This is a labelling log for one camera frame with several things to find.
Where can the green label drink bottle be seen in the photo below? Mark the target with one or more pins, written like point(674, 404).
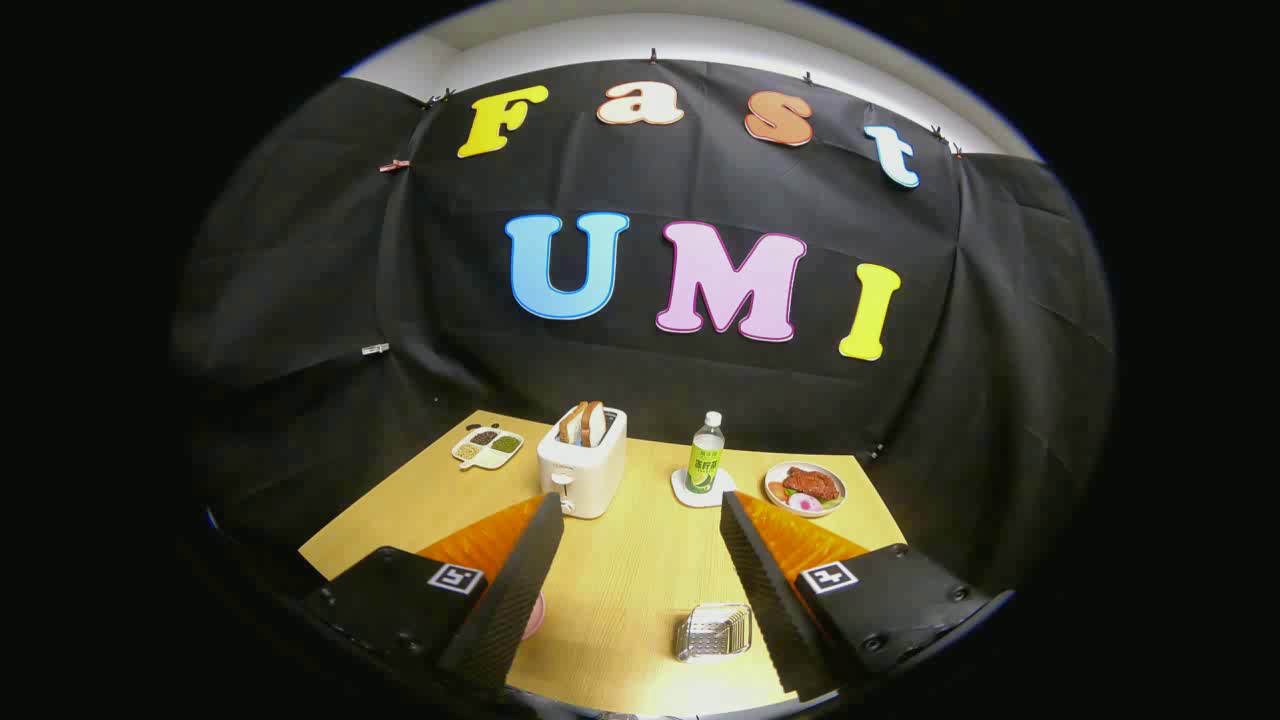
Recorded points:
point(705, 460)

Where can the plate of meat and vegetables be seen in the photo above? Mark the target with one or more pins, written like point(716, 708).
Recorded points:
point(808, 487)

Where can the white toaster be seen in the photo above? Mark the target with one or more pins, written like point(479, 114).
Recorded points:
point(585, 475)

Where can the black backdrop cloth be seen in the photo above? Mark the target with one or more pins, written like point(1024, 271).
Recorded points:
point(700, 395)

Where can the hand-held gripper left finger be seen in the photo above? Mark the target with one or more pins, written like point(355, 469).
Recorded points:
point(520, 580)

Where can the white divided dish with beans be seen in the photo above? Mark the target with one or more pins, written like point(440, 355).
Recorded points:
point(488, 447)

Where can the brown crust bread slice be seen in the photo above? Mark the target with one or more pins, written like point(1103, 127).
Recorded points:
point(572, 425)
point(597, 425)

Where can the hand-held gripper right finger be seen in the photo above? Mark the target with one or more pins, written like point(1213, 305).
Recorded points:
point(760, 580)

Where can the white square coaster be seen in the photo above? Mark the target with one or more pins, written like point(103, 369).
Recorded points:
point(682, 492)

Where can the red clip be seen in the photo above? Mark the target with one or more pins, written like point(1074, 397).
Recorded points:
point(393, 165)

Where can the pink oval plate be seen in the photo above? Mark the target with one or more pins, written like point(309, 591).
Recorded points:
point(534, 615)

